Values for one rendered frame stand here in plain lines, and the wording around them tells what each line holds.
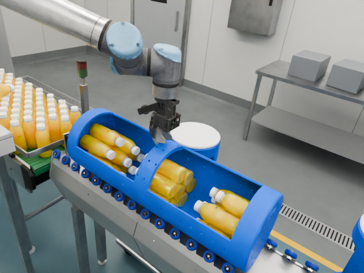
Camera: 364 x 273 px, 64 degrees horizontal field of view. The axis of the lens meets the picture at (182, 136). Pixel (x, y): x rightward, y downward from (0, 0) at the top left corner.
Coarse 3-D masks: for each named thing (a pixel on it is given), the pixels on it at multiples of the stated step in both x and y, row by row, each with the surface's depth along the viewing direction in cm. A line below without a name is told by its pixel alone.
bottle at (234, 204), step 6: (222, 198) 100; (228, 198) 98; (234, 198) 98; (240, 198) 98; (222, 204) 100; (228, 204) 97; (234, 204) 97; (240, 204) 96; (246, 204) 96; (228, 210) 98; (234, 210) 96; (240, 210) 95; (240, 216) 95
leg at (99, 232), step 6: (96, 228) 182; (102, 228) 183; (96, 234) 185; (102, 234) 186; (96, 240) 189; (102, 240) 188; (96, 246) 192; (102, 246) 191; (96, 252) 196; (102, 252) 194; (102, 258) 196; (102, 264) 199
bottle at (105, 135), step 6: (96, 126) 131; (102, 126) 131; (90, 132) 132; (96, 132) 129; (102, 132) 128; (108, 132) 127; (114, 132) 127; (96, 138) 131; (102, 138) 127; (108, 138) 126; (114, 138) 125; (108, 144) 127; (114, 144) 126
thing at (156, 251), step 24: (72, 192) 141; (96, 216) 142; (120, 216) 124; (120, 240) 144; (144, 240) 117; (168, 264) 113; (192, 264) 106; (216, 264) 103; (264, 264) 105; (288, 264) 106
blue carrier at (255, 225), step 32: (128, 128) 140; (96, 160) 116; (160, 160) 104; (192, 160) 122; (128, 192) 111; (192, 192) 124; (256, 192) 91; (192, 224) 94; (256, 224) 84; (224, 256) 92; (256, 256) 99
